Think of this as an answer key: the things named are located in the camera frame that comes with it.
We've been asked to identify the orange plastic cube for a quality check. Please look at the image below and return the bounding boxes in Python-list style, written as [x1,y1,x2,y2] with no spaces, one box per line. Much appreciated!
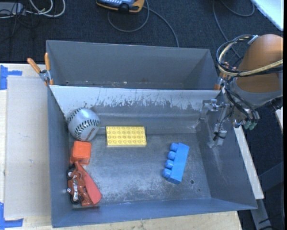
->
[69,140,92,166]

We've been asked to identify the black cylinder on white bracket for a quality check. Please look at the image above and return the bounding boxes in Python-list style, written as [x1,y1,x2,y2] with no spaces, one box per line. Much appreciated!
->
[269,97,284,110]

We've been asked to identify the red-brown toy motorcycle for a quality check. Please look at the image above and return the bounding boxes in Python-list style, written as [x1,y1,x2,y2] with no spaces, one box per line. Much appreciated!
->
[66,167,95,207]

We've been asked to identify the yellow studded building plate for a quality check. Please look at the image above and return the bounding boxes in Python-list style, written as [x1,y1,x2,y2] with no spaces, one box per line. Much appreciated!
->
[105,126,148,148]

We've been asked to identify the grey metal bin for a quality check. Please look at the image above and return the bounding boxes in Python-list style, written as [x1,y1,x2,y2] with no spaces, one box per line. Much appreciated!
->
[45,39,258,229]

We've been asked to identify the white baseball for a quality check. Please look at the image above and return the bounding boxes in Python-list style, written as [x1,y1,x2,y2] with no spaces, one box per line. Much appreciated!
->
[67,107,102,142]

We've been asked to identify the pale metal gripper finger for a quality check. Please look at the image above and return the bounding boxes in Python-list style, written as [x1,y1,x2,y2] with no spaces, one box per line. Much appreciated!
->
[209,125,228,150]
[199,99,218,127]

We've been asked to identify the blue studded building block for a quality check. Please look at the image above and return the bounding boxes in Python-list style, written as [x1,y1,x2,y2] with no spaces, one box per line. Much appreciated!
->
[161,142,190,185]

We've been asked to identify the pale flat board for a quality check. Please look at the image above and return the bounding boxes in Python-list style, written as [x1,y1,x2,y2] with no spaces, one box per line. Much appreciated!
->
[3,76,53,221]

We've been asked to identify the red flat plastic paddle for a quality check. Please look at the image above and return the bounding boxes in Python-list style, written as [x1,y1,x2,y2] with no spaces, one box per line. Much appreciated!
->
[74,161,102,206]

